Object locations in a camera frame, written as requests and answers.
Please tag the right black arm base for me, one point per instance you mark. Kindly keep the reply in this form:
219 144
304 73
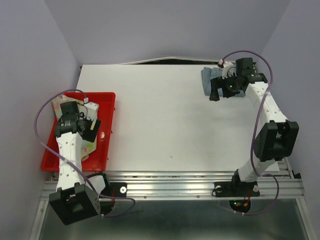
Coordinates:
239 192

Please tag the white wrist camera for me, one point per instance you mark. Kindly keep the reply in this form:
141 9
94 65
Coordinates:
228 68
91 110

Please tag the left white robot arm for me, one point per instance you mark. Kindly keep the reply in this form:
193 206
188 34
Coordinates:
75 199

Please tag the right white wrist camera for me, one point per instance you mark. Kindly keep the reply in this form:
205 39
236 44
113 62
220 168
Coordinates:
228 68

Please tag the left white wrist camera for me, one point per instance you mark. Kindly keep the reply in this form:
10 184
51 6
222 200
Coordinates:
91 110

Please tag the red plastic tray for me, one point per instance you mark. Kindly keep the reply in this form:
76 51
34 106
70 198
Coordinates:
97 160

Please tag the aluminium frame rail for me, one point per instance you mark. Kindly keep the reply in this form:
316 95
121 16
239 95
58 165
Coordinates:
198 185

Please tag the floral pastel skirt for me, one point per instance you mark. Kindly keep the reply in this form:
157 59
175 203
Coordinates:
87 147

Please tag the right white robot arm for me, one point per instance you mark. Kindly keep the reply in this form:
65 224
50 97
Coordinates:
274 135

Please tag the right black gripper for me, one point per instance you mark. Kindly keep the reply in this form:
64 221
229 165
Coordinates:
218 82

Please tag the blue denim skirt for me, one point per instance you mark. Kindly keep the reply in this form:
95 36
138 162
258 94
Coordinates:
206 75

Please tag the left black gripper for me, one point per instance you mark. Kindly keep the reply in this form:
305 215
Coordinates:
92 132

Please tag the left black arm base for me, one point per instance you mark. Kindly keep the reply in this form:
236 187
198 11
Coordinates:
112 190

